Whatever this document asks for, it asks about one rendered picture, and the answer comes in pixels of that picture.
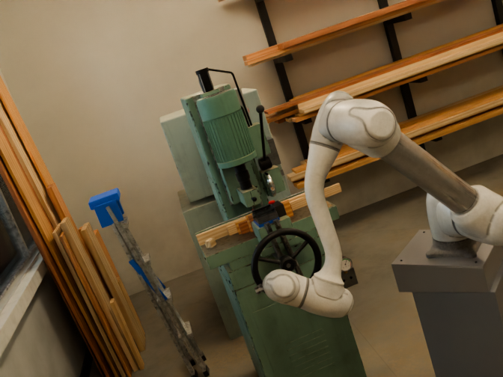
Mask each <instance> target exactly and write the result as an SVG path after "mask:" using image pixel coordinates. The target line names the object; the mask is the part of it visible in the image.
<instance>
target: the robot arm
mask: <svg viewBox="0 0 503 377"><path fill-rule="evenodd" d="M343 144H347V145H348V146H349V147H352V148H353V149H355V150H358V151H360V152H362V153H364V154H365V155H367V156H370V157H372V158H381V159H382V160H383V161H385V162H386V163H388V164H389V165H390V166H392V167H393V168H394V169H396V170H397V171H399V172H400V173H401V174H402V175H404V176H405V177H407V178H408V179H409V180H411V181H412V182H414V184H416V185H417V186H419V187H420V188H422V189H423V190H425V191H426V192H427V198H426V207H427V217H428V221H429V225H430V230H431V233H432V237H433V245H432V247H431V248H430V250H429V251H428V252H427V253H426V258H434V257H466V258H476V257H477V252H478V249H479V247H480V246H481V243H485V244H488V245H495V246H503V197H502V196H500V195H499V194H496V193H495V192H493V191H491V190H489V189H488V188H486V187H484V186H481V185H473V186H470V185H469V184H468V183H466V182H465V181H464V180H462V179H461V178H460V177H458V176H457V175H456V174H455V173H454V172H452V171H451V170H449V169H448V168H447V167H445V166H444V165H443V164H442V163H441V162H439V161H438V160H437V159H435V158H434V157H433V156H431V155H430V154H429V153H428V152H427V151H425V150H424V149H422V148H421V147H420V146H418V145H417V144H416V143H415V142H414V141H412V140H411V139H410V138H408V137H407V136H406V135H404V134H403V133H402V132H401V131H400V126H399V124H398V123H397V121H396V118H395V116H394V113H393V112H392V110H391V109H390V108H389V107H388V106H386V105H384V104H383V103H381V102H378V101H376V100H372V99H353V97H352V96H350V95H349V94H348V93H347V92H344V91H334V92H332V93H330V95H328V96H327V98H326V99H325V100H324V102H323V104H322V105H321V107H320V110H319V111H318V114H317V117H316V120H315V122H314V127H313V129H312V133H311V140H310V144H309V150H308V161H307V166H306V171H305V198H306V201H307V204H308V208H309V210H310V213H311V216H312V218H313V221H314V224H315V227H316V228H317V232H318V234H319V237H320V240H321V242H322V244H323V248H324V251H325V256H326V258H325V263H324V265H323V267H322V269H321V270H319V271H318V272H316V273H314V276H313V277H312V278H306V277H303V276H301V275H298V274H296V273H294V272H291V271H287V270H283V269H277V270H274V271H272V272H270V273H269V274H268V275H267V276H266V277H265V278H264V279H263V281H262V283H263V284H261V283H260V284H259V285H257V286H256V287H255V288H254V289H255V292H256V293H257V295H258V294H259V293H261V292H265V293H266V295H267V296H268V297H269V298H270V299H272V300H273V301H277V302H278V303H280V304H286V305H290V306H293V307H298V308H300V309H303V310H305V311H307V312H309V313H313V314H316V315H319V316H325V317H330V318H341V317H344V316H346V315H347V314H348V313H349V312H350V311H351V310H352V307H353V296H352V294H351V293H350V291H349V290H348V289H345V288H344V282H343V281H342V279H341V269H342V252H341V246H340V242H339V240H338V236H337V233H336V231H335V227H334V224H333V222H332V218H331V215H330V212H329V208H328V206H327V203H326V199H325V195H324V184H325V181H326V177H327V175H328V173H329V171H330V169H331V167H332V165H333V163H334V161H335V160H336V158H337V156H338V154H339V152H340V150H341V147H342V145H343Z"/></svg>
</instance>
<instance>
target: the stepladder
mask: <svg viewBox="0 0 503 377"><path fill-rule="evenodd" d="M120 196H121V193H120V191H119V189H118V188H114V189H112V190H110V191H106V192H103V193H102V194H98V195H95V196H93V197H91V198H90V200H89V202H88V205H89V207H90V209H91V210H95V213H96V214H97V217H98V219H99V222H100V225H101V227H102V228H104V227H108V226H109V225H111V226H112V229H113V231H114V232H115V234H116V236H117V238H118V240H119V242H120V244H121V245H122V247H123V249H124V251H125V253H126V255H127V256H128V258H129V264H130V265H131V266H132V267H133V268H134V269H135V272H136V274H137V275H138V277H139V279H140V281H141V283H142V285H143V286H144V288H145V290H146V292H147V294H148V296H149V297H150V300H151V301H152V303H153V306H154V307H155V308H156V311H157V313H158V314H159V316H160V318H161V320H162V322H163V324H164V326H165V327H166V329H167V331H168V333H169V335H170V337H171V339H172V340H173V342H174V344H175V346H176V347H177V350H178V352H179V353H180V356H181V358H182V359H183V361H184V363H185V365H186V367H187V368H188V370H189V372H190V374H191V377H198V373H197V371H196V370H194V369H193V367H192V366H194V365H195V361H194V360H193V358H192V356H191V355H190V354H189V352H188V350H187V348H186V346H185V345H184V343H183V341H185V342H186V345H187V346H188V347H189V350H190V351H191V353H192V354H193V356H194V358H195V360H196V361H197V362H198V365H199V366H200V368H201V370H202V371H203V374H204V376H205V377H208V376H209V375H210V370H209V367H208V366H207V365H206V364H205V363H204V361H205V360H206V357H205V355H204V353H203V352H202V351H201V350H200V349H199V347H198V344H197V343H196V342H195V340H194V338H193V333H192V327H191V324H190V322H189V321H188V322H184V321H183V320H182V318H181V316H180V314H179V313H178V312H177V309H176V308H175V306H174V305H173V303H172V301H173V300H172V296H171V290H170V287H169V288H166V289H165V285H164V284H163V283H162V281H161V280H160V279H159V278H158V277H157V276H156V274H155V273H154V271H153V270H152V268H151V266H150V265H151V261H150V254H149V253H146V254H143V253H142V251H141V249H140V247H139V246H138V244H137V242H136V241H135V239H134V237H133V236H132V234H131V232H130V231H129V229H128V226H129V219H128V217H123V216H122V215H123V214H124V210H123V207H122V206H121V202H120ZM168 314H169V315H168ZM170 317H171V318H170ZM171 319H172V321H173V322H172V321H171ZM173 323H174V324H173ZM174 325H175V326H176V327H177V329H176V328H175V326H174Z"/></svg>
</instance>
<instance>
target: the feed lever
mask: <svg viewBox="0 0 503 377"><path fill-rule="evenodd" d="M256 111H257V112H258V113H259V118H260V134H261V142H262V151H263V158H260V159H258V164H259V166H260V169H261V170H262V171H265V170H267V169H270V168H271V167H272V163H271V160H270V158H269V157H268V156H266V150H265V140H264V131H263V114H262V113H263V112H264V107H263V106H262V105H258V106H257V108H256Z"/></svg>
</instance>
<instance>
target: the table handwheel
mask: <svg viewBox="0 0 503 377"><path fill-rule="evenodd" d="M286 235H293V236H298V237H300V238H302V239H304V240H305V241H304V242H303V243H302V244H301V245H300V246H299V248H298V249H297V250H296V251H295V252H294V253H293V254H292V255H291V256H288V255H284V254H283V253H282V255H281V256H280V257H279V258H278V257H277V255H276V253H274V254H272V255H273V256H274V258H276V260H274V259H268V258H264V257H260V254H261V252H262V250H263V249H264V248H265V247H266V245H267V244H268V243H270V242H271V241H272V240H273V239H275V238H278V237H279V236H286ZM307 244H309V245H310V246H311V248H312V250H313V252H314V259H315V262H314V270H313V272H312V274H311V276H310V278H312V277H313V276H314V273H316V272H318V271H319V270H321V266H322V257H321V252H320V248H319V246H318V244H317V243H316V241H315V240H314V239H313V238H312V237H311V236H310V235H309V234H307V233H306V232H304V231H302V230H299V229H296V228H282V229H279V230H275V231H273V232H271V233H270V234H268V235H267V236H265V237H264V238H263V239H262V240H261V241H260V242H259V244H258V245H257V247H256V248H255V250H254V253H253V255H252V259H251V273H252V277H253V278H254V282H255V283H256V284H257V285H259V284H260V283H261V284H263V283H262V279H261V277H260V274H259V271H258V261H261V262H267V263H274V264H278V265H279V267H280V268H281V269H283V270H287V271H293V270H294V269H295V266H296V263H295V261H294V259H295V258H296V256H297V255H298V254H299V253H300V251H301V250H302V249H303V248H304V247H305V246H306V245H307Z"/></svg>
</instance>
